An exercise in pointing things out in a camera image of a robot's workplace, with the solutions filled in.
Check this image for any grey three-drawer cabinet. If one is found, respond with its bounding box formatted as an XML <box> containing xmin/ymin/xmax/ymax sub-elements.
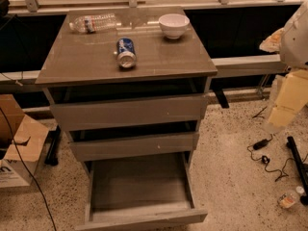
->
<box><xmin>35</xmin><ymin>6</ymin><xmax>218</xmax><ymax>231</ymax></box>

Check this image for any white ceramic bowl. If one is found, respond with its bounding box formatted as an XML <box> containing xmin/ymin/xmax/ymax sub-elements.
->
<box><xmin>159</xmin><ymin>13</ymin><xmax>190</xmax><ymax>39</ymax></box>

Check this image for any metal window railing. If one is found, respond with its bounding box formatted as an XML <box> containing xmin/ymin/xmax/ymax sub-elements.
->
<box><xmin>1</xmin><ymin>0</ymin><xmax>307</xmax><ymax>93</ymax></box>

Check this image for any black stand leg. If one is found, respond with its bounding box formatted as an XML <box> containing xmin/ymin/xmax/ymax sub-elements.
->
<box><xmin>44</xmin><ymin>126</ymin><xmax>61</xmax><ymax>166</ymax></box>
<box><xmin>287</xmin><ymin>136</ymin><xmax>308</xmax><ymax>206</ymax></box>

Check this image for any grey open bottom drawer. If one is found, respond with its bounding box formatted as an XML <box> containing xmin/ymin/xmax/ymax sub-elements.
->
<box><xmin>75</xmin><ymin>153</ymin><xmax>207</xmax><ymax>231</ymax></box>

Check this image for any black stand leg right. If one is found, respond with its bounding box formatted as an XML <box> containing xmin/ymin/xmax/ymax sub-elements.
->
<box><xmin>287</xmin><ymin>136</ymin><xmax>308</xmax><ymax>206</ymax></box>

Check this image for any black cable on left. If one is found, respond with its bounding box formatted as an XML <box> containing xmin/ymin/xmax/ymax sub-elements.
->
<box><xmin>0</xmin><ymin>107</ymin><xmax>58</xmax><ymax>231</ymax></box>

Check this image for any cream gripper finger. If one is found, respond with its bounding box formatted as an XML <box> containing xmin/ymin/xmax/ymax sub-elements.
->
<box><xmin>265</xmin><ymin>69</ymin><xmax>308</xmax><ymax>134</ymax></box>
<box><xmin>259</xmin><ymin>28</ymin><xmax>284</xmax><ymax>53</ymax></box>

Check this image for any blue pepsi can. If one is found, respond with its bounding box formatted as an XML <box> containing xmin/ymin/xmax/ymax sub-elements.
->
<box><xmin>116</xmin><ymin>38</ymin><xmax>137</xmax><ymax>68</ymax></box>

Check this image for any grey top drawer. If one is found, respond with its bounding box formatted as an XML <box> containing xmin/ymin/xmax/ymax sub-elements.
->
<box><xmin>51</xmin><ymin>94</ymin><xmax>206</xmax><ymax>131</ymax></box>

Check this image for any grey middle drawer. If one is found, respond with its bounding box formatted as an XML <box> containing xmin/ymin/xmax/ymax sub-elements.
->
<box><xmin>70</xmin><ymin>132</ymin><xmax>199</xmax><ymax>162</ymax></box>

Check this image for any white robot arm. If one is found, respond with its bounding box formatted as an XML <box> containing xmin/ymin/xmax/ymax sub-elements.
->
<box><xmin>259</xmin><ymin>1</ymin><xmax>308</xmax><ymax>134</ymax></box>

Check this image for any black stand leg left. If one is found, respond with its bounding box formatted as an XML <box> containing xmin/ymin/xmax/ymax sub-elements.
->
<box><xmin>44</xmin><ymin>126</ymin><xmax>61</xmax><ymax>166</ymax></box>

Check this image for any brown cardboard box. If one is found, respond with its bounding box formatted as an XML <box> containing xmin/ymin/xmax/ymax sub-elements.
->
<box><xmin>0</xmin><ymin>94</ymin><xmax>49</xmax><ymax>188</ymax></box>

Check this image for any small bottle on floor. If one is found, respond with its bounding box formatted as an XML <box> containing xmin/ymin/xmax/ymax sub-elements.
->
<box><xmin>277</xmin><ymin>186</ymin><xmax>305</xmax><ymax>209</ymax></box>

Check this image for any clear plastic water bottle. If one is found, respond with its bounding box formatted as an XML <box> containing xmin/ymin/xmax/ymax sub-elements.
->
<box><xmin>69</xmin><ymin>13</ymin><xmax>116</xmax><ymax>34</ymax></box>

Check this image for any black power adapter with cable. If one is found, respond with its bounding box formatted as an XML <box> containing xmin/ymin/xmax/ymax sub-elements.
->
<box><xmin>247</xmin><ymin>135</ymin><xmax>291</xmax><ymax>181</ymax></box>

